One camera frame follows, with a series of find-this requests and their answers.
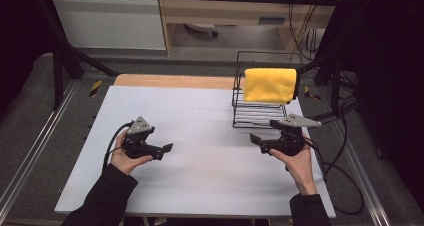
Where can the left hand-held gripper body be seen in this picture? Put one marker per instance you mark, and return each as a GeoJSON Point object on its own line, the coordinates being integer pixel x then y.
{"type": "Point", "coordinates": [135, 147]}

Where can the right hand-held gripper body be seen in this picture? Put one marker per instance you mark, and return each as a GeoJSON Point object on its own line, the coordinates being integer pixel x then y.
{"type": "Point", "coordinates": [290, 146]}

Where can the yellow cloth with black edge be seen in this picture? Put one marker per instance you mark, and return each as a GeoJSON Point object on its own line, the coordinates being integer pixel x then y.
{"type": "Point", "coordinates": [270, 85]}

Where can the person's left hand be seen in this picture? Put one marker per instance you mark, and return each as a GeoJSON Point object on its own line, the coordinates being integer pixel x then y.
{"type": "Point", "coordinates": [123, 162]}

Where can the person's right hand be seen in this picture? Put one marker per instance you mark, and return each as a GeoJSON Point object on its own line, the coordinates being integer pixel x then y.
{"type": "Point", "coordinates": [301, 171]}

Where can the white table cover sheet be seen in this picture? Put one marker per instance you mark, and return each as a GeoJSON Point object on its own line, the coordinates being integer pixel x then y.
{"type": "Point", "coordinates": [200, 172]}

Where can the yellow black tape strip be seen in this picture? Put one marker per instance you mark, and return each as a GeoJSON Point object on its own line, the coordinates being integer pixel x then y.
{"type": "Point", "coordinates": [311, 94]}
{"type": "Point", "coordinates": [95, 88]}

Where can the black metal stand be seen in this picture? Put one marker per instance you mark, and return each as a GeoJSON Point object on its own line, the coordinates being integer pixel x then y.
{"type": "Point", "coordinates": [335, 86]}
{"type": "Point", "coordinates": [58, 76]}

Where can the white chair base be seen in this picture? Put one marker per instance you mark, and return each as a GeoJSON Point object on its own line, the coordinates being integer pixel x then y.
{"type": "Point", "coordinates": [201, 27]}

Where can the white cabinet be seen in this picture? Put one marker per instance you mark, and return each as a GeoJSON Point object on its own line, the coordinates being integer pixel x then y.
{"type": "Point", "coordinates": [110, 22]}

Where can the wooden desk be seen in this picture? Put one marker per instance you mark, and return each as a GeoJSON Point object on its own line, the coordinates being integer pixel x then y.
{"type": "Point", "coordinates": [233, 12]}

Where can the dark curtain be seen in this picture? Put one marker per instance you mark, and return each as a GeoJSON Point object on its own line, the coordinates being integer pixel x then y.
{"type": "Point", "coordinates": [393, 69]}
{"type": "Point", "coordinates": [16, 36]}

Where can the aluminium rail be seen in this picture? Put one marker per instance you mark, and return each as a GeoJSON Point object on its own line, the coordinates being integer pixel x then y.
{"type": "Point", "coordinates": [365, 182]}
{"type": "Point", "coordinates": [36, 146]}

